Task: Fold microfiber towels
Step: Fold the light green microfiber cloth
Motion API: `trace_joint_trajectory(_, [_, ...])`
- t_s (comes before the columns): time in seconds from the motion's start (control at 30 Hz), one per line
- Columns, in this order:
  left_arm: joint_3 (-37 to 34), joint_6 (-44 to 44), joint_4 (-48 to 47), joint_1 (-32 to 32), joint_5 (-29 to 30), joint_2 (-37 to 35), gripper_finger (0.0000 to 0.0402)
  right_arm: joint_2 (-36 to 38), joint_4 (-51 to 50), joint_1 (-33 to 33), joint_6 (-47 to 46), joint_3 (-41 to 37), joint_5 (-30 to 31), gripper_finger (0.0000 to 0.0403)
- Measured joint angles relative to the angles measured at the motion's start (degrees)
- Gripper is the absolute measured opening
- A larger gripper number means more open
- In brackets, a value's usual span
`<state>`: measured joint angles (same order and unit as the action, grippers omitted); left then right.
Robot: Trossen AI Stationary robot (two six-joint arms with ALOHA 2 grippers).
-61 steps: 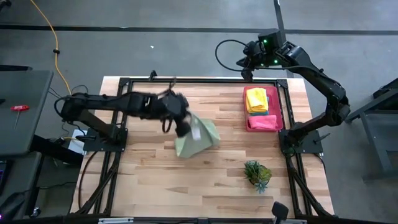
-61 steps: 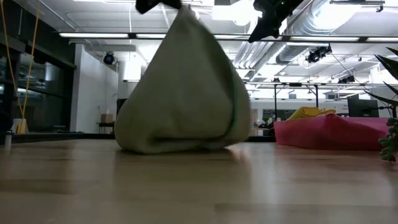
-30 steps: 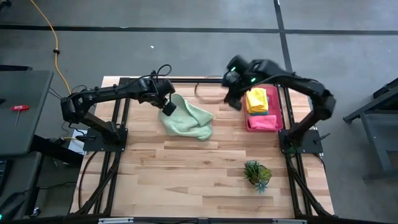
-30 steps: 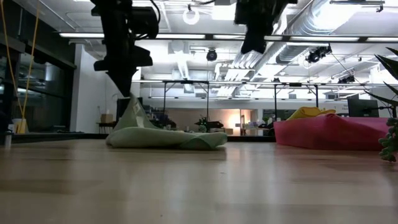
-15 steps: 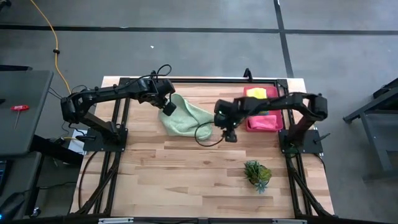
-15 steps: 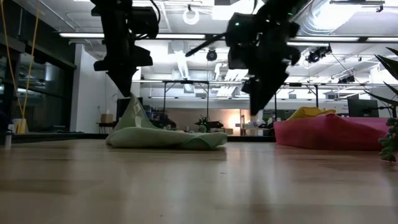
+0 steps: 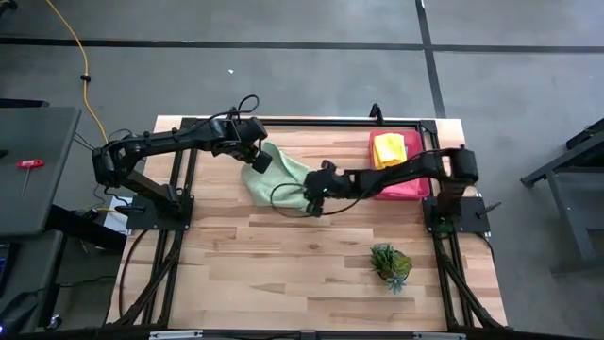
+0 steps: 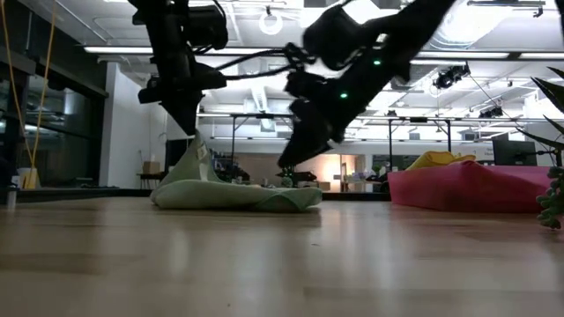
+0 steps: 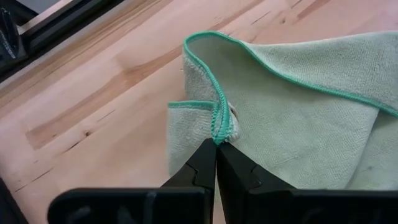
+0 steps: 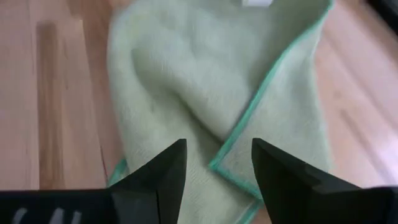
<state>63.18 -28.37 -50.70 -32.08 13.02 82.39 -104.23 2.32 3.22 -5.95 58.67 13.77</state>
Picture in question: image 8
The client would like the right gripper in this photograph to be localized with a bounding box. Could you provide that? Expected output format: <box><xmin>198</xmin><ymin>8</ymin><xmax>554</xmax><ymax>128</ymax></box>
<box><xmin>277</xmin><ymin>65</ymin><xmax>380</xmax><ymax>171</ymax></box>

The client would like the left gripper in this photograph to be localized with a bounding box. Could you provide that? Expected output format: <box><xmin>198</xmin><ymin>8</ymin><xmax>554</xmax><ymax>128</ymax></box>
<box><xmin>137</xmin><ymin>61</ymin><xmax>228</xmax><ymax>137</ymax></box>

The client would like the green towel with white label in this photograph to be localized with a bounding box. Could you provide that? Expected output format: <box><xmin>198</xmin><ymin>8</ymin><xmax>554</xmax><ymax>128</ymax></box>
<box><xmin>149</xmin><ymin>130</ymin><xmax>324</xmax><ymax>215</ymax></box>

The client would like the yellow microfiber towel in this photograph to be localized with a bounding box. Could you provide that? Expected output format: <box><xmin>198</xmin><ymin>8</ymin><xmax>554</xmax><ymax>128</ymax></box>
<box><xmin>404</xmin><ymin>151</ymin><xmax>478</xmax><ymax>172</ymax></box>

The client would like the pink microfiber towel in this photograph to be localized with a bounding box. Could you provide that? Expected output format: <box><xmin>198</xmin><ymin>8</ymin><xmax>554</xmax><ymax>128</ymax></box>
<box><xmin>434</xmin><ymin>159</ymin><xmax>503</xmax><ymax>178</ymax></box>

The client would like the pink plastic bin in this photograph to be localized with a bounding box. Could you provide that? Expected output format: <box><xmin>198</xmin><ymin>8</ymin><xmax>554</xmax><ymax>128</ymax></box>
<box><xmin>387</xmin><ymin>160</ymin><xmax>557</xmax><ymax>215</ymax></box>

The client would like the black computer monitor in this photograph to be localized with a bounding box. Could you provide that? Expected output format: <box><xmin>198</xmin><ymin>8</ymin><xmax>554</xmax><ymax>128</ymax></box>
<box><xmin>492</xmin><ymin>139</ymin><xmax>538</xmax><ymax>165</ymax></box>
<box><xmin>165</xmin><ymin>138</ymin><xmax>191</xmax><ymax>173</ymax></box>

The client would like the pale cup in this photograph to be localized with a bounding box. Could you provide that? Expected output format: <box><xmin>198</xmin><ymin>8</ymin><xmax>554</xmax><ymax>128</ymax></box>
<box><xmin>17</xmin><ymin>166</ymin><xmax>41</xmax><ymax>190</ymax></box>

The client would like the small white bottle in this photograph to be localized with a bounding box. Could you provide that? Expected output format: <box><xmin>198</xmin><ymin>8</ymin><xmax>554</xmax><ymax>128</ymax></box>
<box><xmin>5</xmin><ymin>175</ymin><xmax>19</xmax><ymax>210</ymax></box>

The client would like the potted succulent plant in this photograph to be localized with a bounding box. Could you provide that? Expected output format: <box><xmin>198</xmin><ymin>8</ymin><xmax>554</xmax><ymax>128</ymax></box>
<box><xmin>517</xmin><ymin>65</ymin><xmax>564</xmax><ymax>231</ymax></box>

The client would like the black workstation frame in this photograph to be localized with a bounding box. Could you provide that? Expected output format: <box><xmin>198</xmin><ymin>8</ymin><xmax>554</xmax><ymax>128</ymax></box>
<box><xmin>387</xmin><ymin>116</ymin><xmax>453</xmax><ymax>164</ymax></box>
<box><xmin>228</xmin><ymin>112</ymin><xmax>299</xmax><ymax>164</ymax></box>

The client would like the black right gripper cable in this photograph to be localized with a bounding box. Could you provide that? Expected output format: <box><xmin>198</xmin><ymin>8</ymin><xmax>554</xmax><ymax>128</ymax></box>
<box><xmin>214</xmin><ymin>42</ymin><xmax>312</xmax><ymax>83</ymax></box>

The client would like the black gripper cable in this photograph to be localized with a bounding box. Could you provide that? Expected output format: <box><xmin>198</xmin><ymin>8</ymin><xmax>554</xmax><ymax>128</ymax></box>
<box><xmin>214</xmin><ymin>42</ymin><xmax>312</xmax><ymax>83</ymax></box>
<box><xmin>210</xmin><ymin>0</ymin><xmax>228</xmax><ymax>21</ymax></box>

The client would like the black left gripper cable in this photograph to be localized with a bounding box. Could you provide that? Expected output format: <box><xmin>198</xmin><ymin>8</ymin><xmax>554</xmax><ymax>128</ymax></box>
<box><xmin>210</xmin><ymin>0</ymin><xmax>228</xmax><ymax>21</ymax></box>

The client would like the white ring ceiling lamp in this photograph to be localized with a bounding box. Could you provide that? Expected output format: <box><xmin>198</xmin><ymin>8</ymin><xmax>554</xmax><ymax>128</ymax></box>
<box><xmin>258</xmin><ymin>11</ymin><xmax>284</xmax><ymax>36</ymax></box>

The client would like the thin yellow cord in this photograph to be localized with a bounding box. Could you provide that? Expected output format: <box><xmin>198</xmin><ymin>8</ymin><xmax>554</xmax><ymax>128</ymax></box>
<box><xmin>0</xmin><ymin>0</ymin><xmax>58</xmax><ymax>177</ymax></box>

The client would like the black ceiling camera rig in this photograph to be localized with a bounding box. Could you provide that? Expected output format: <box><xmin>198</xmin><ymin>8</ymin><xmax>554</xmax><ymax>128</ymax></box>
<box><xmin>434</xmin><ymin>63</ymin><xmax>471</xmax><ymax>89</ymax></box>

